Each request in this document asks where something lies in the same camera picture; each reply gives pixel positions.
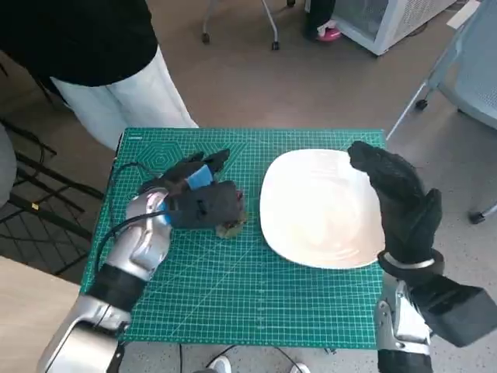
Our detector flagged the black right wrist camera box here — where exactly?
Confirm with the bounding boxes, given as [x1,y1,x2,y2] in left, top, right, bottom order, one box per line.
[409,274,497,349]

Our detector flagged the white plate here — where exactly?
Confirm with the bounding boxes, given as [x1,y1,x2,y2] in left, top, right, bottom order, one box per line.
[259,148,388,270]

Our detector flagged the white left robot foot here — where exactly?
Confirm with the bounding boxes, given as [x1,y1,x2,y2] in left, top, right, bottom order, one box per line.
[208,355,234,373]

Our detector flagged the blue-grey chair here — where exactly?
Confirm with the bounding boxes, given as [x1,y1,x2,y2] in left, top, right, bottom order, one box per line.
[386,0,497,225]

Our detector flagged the green cutting mat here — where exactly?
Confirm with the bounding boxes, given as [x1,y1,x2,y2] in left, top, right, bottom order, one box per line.
[79,127,388,350]

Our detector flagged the grey chair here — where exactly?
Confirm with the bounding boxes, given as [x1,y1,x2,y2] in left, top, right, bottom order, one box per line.
[0,126,19,207]

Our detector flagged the white mesh cabinet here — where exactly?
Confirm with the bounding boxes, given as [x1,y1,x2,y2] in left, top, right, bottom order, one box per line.
[329,0,459,56]

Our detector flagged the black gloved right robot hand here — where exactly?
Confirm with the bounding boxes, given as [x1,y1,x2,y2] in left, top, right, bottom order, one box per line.
[347,140,443,263]

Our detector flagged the light wooden desk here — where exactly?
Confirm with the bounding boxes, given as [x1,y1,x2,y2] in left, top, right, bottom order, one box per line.
[0,256,81,373]

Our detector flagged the white rolling stand legs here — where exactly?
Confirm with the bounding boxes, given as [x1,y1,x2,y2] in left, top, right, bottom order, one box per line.
[200,0,281,51]

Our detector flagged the person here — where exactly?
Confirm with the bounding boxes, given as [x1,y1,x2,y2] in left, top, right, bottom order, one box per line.
[304,0,342,43]
[0,0,200,152]

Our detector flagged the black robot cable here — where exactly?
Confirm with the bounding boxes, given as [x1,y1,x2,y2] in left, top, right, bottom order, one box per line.
[109,160,162,195]
[92,211,174,273]

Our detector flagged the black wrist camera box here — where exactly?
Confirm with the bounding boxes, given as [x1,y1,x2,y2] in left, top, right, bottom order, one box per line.
[409,274,497,349]
[169,180,245,230]

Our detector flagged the black wire rack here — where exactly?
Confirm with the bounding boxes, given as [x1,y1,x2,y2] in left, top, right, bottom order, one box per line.
[0,116,104,273]

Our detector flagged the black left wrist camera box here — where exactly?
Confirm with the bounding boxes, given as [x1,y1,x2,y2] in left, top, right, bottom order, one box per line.
[169,180,245,230]

